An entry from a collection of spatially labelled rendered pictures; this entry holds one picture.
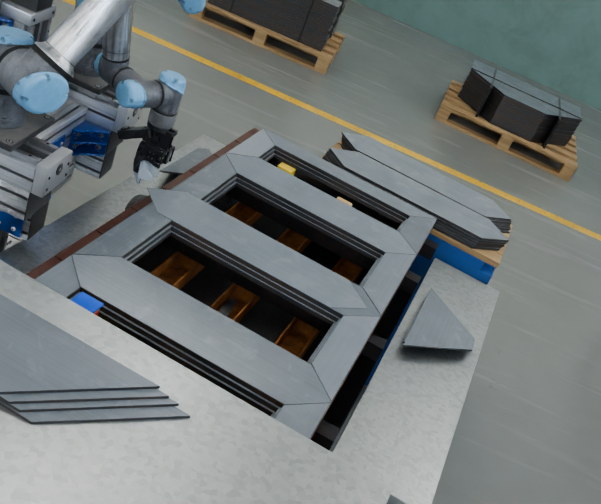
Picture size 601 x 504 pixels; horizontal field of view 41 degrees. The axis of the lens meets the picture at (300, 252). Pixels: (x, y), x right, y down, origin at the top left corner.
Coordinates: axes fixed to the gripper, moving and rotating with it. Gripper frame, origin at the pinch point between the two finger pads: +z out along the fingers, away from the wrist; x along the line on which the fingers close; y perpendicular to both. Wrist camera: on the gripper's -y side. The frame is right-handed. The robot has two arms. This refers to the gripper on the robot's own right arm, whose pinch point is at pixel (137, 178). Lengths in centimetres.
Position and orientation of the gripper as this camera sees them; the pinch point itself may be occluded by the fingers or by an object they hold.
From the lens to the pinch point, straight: 244.0
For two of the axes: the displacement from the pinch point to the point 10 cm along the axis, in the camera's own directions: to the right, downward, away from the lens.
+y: 8.7, 4.7, -1.4
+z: -3.5, 7.9, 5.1
